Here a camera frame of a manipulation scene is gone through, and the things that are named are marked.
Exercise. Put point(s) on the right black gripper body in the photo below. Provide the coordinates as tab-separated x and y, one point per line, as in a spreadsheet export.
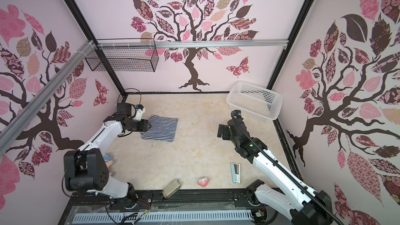
225	132

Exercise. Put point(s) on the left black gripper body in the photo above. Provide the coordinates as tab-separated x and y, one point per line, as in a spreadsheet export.
136	125

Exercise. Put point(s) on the blue white striped tank top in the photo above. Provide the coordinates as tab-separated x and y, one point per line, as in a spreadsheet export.
161	129

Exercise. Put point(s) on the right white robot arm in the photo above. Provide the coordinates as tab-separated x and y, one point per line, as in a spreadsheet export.
295	200

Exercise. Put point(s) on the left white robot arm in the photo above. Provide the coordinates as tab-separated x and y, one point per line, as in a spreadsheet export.
85	168

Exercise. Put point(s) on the grey white stapler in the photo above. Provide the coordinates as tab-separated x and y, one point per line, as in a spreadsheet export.
235	173

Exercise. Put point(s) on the white plastic laundry basket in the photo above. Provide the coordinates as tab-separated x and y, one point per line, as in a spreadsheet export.
255	101

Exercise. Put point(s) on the plush doll head toy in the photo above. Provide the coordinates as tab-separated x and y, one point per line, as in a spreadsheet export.
108	161

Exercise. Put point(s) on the pink denture toy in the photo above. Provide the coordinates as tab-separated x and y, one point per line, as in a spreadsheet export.
203	181

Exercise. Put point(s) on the tan rectangular box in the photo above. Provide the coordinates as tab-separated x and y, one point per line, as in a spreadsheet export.
171	189

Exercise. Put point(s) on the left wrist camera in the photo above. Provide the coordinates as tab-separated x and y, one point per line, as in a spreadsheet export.
139	111

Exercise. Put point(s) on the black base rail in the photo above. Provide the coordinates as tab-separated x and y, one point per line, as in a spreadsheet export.
154	198

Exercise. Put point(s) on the black wire mesh basket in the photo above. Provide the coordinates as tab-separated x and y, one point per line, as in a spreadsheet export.
124	55

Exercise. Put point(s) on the rear aluminium frame bar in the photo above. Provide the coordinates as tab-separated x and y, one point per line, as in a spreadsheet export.
194	44

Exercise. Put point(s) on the aluminium frame bar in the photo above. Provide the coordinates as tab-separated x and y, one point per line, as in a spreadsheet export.
17	125
194	44

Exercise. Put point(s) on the white slotted cable duct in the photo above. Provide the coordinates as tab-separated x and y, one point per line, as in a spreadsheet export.
160	216

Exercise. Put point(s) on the left aluminium frame bar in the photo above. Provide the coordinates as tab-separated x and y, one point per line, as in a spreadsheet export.
17	125

